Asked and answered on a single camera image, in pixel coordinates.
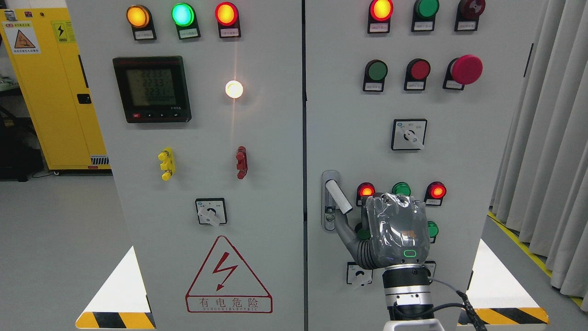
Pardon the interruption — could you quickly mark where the left door rotary switch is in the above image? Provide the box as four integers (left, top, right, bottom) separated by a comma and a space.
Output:
195, 198, 227, 227

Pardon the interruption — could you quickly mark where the red lit indicator right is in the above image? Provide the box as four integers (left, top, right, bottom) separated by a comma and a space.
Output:
424, 182, 447, 206

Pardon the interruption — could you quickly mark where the white indicator light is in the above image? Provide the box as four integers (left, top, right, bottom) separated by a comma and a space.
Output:
225, 80, 244, 100

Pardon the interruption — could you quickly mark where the black key selector switch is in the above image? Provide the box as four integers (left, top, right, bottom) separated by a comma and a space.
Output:
424, 260, 437, 277

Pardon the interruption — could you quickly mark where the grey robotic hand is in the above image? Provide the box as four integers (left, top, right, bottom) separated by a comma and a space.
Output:
335, 193, 430, 269

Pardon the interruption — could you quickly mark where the lower white rotary switch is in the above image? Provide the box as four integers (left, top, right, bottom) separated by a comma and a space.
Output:
346, 262, 373, 290

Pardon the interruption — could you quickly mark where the yellow terminal connector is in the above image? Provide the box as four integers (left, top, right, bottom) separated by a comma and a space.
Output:
158, 147, 176, 182

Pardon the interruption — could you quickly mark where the upper right rotary switch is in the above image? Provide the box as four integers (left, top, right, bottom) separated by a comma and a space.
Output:
390, 119, 428, 151

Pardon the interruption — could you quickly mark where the green push button upper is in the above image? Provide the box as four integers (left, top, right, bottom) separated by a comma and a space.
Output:
362, 59, 388, 92

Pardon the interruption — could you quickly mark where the electric danger warning sticker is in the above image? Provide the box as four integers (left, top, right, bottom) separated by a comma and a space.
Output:
185, 235, 273, 314

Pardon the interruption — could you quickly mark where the red indicator light top left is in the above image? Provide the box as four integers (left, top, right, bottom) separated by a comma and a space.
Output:
215, 1, 241, 38

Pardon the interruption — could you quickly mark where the left cabinet door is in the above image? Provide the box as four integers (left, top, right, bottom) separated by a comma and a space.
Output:
67, 0, 305, 331

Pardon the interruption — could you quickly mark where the red push button upper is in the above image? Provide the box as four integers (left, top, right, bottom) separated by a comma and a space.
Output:
403, 58, 431, 91

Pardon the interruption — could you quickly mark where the right cabinet door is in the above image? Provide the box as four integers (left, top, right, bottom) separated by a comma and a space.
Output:
306, 0, 546, 331

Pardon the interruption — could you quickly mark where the red lit indicator left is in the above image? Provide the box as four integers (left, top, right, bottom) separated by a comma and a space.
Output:
356, 182, 375, 206

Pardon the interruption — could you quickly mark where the yellow safety cabinet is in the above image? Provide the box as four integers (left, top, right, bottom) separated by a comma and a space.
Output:
1, 8, 111, 171

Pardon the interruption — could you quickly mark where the digital power meter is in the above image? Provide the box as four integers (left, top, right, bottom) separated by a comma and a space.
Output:
112, 55, 192, 123

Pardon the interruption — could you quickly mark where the red lit indicator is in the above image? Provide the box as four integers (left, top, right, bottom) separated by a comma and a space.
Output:
424, 182, 447, 206
356, 182, 375, 206

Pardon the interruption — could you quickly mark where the orange indicator light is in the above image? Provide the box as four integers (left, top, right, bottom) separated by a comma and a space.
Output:
126, 4, 156, 40

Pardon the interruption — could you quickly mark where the green indicator light right door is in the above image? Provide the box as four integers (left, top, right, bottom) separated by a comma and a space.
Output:
411, 0, 440, 32

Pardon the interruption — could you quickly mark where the green push button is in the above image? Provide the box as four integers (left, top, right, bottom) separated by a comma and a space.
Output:
362, 59, 388, 92
428, 221, 439, 244
354, 223, 370, 240

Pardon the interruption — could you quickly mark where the green indicator light top left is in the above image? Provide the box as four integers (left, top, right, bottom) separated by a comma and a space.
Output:
171, 2, 200, 40

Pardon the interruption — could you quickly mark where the grey curtain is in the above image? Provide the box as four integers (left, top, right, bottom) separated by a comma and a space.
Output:
492, 0, 588, 311

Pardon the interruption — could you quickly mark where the dark red buzzer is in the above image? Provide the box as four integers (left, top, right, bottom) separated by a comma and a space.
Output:
454, 0, 486, 32

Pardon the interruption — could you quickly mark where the red emergency stop button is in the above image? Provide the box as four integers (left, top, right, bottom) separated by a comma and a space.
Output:
443, 54, 483, 91

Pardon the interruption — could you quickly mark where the red terminal connector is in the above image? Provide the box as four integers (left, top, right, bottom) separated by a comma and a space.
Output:
236, 145, 248, 180

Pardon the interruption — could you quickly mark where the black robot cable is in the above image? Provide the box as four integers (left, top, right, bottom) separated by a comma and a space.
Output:
427, 277, 487, 331

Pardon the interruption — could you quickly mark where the green indicator middle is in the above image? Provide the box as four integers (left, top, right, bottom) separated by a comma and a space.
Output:
391, 182, 412, 196

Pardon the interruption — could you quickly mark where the red indicator light right door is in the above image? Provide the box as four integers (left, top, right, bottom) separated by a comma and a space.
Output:
367, 0, 394, 34

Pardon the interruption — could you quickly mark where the green push button lower right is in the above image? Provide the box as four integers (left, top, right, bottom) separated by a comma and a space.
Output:
428, 221, 439, 244

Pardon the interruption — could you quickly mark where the green push button lower left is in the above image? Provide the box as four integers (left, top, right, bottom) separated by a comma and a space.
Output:
354, 223, 370, 240

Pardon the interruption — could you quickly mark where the silver door handle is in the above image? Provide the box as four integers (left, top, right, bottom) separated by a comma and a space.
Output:
321, 170, 353, 232

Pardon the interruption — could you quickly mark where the cabinet door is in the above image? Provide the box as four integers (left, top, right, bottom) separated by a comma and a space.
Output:
306, 0, 546, 331
67, 0, 305, 331

